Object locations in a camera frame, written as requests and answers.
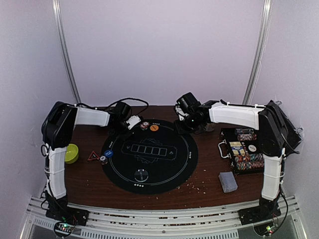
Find cream ceramic mug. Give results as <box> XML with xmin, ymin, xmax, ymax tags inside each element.
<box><xmin>203</xmin><ymin>123</ymin><xmax>215</xmax><ymax>132</ymax></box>

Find red poker chip stack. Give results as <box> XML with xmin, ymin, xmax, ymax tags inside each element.
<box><xmin>140</xmin><ymin>121</ymin><xmax>150</xmax><ymax>130</ymax></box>

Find blue small blind button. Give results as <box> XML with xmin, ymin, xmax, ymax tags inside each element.
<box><xmin>103</xmin><ymin>149</ymin><xmax>114</xmax><ymax>158</ymax></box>

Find orange big blind button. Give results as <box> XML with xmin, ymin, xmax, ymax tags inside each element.
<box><xmin>150</xmin><ymin>124</ymin><xmax>159</xmax><ymax>132</ymax></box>

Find clear black dealer button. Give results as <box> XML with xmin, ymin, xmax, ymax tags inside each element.
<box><xmin>134</xmin><ymin>169</ymin><xmax>149</xmax><ymax>183</ymax></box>

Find grey card deck box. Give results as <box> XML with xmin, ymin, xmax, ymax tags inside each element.
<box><xmin>218</xmin><ymin>172</ymin><xmax>238</xmax><ymax>193</ymax></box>

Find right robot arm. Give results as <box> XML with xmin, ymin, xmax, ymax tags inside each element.
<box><xmin>174</xmin><ymin>93</ymin><xmax>289</xmax><ymax>224</ymax></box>

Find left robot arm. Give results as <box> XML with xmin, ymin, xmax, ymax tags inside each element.
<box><xmin>41</xmin><ymin>102</ymin><xmax>142</xmax><ymax>225</ymax></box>

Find red black triangle token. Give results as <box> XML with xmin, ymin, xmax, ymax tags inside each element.
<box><xmin>87</xmin><ymin>151</ymin><xmax>100</xmax><ymax>161</ymax></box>

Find round black poker mat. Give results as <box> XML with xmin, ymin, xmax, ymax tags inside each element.
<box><xmin>101</xmin><ymin>119</ymin><xmax>198</xmax><ymax>195</ymax></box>

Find lime green bowl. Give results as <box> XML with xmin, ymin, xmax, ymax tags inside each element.
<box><xmin>65</xmin><ymin>144</ymin><xmax>79</xmax><ymax>164</ymax></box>

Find black poker chip case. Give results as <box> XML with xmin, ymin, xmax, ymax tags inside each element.
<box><xmin>217</xmin><ymin>100</ymin><xmax>303</xmax><ymax>175</ymax></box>

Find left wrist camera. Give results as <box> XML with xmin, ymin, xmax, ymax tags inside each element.
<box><xmin>125</xmin><ymin>115</ymin><xmax>142</xmax><ymax>130</ymax></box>

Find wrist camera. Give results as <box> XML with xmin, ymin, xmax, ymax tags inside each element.
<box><xmin>174</xmin><ymin>105</ymin><xmax>188</xmax><ymax>120</ymax></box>
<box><xmin>125</xmin><ymin>115</ymin><xmax>142</xmax><ymax>130</ymax></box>

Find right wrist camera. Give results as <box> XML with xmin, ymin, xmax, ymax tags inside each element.
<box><xmin>174</xmin><ymin>105</ymin><xmax>188</xmax><ymax>120</ymax></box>

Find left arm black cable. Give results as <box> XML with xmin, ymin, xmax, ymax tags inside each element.
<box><xmin>104</xmin><ymin>97</ymin><xmax>150</xmax><ymax>118</ymax></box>

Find right aluminium frame post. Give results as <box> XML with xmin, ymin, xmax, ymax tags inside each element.
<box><xmin>242</xmin><ymin>0</ymin><xmax>273</xmax><ymax>105</ymax></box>

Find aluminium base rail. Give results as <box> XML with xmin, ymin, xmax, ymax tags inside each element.
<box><xmin>18</xmin><ymin>196</ymin><xmax>310</xmax><ymax>239</ymax></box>

